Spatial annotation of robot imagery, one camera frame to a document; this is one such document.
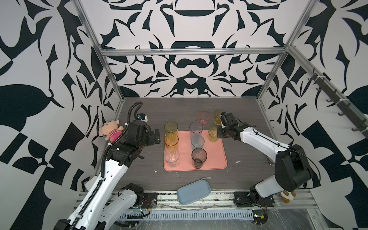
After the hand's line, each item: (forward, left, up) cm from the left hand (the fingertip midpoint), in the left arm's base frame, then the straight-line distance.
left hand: (150, 129), depth 73 cm
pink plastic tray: (-6, -37, -23) cm, 44 cm away
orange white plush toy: (-28, -68, -21) cm, 77 cm away
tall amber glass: (+3, -9, -18) cm, 21 cm away
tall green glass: (+9, -10, -11) cm, 17 cm away
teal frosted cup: (+2, -25, -19) cm, 32 cm away
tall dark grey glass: (-7, -25, -18) cm, 32 cm away
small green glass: (+7, -36, -18) cm, 40 cm away
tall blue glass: (+6, -24, -10) cm, 27 cm away
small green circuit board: (-36, -53, -25) cm, 69 cm away
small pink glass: (+21, -31, -19) cm, 42 cm away
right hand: (+8, -41, -15) cm, 44 cm away
